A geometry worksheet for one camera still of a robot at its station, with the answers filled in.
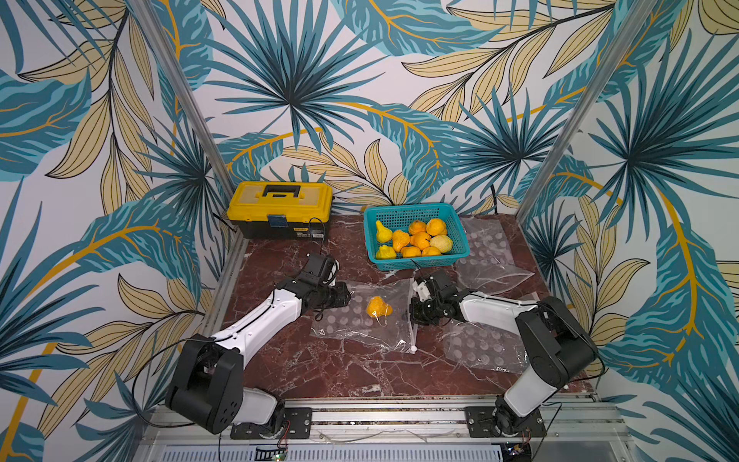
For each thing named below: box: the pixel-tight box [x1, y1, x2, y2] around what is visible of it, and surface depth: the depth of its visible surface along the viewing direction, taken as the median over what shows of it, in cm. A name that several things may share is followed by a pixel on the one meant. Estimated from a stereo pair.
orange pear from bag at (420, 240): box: [409, 231, 432, 251], surface depth 108 cm
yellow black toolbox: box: [227, 180, 334, 240], surface depth 104 cm
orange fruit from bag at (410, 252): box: [400, 246, 421, 258], surface depth 105 cm
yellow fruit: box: [421, 246, 442, 257], surface depth 105 cm
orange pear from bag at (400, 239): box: [392, 230, 410, 254], surface depth 109 cm
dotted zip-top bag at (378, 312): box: [309, 277, 417, 354], surface depth 91 cm
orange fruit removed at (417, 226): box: [408, 219, 427, 235], surface depth 112 cm
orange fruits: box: [366, 295, 394, 319], surface depth 90 cm
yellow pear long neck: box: [375, 220, 394, 244], surface depth 111 cm
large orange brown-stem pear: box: [425, 217, 447, 236], surface depth 108 cm
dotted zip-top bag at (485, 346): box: [442, 319, 529, 374], surface depth 88 cm
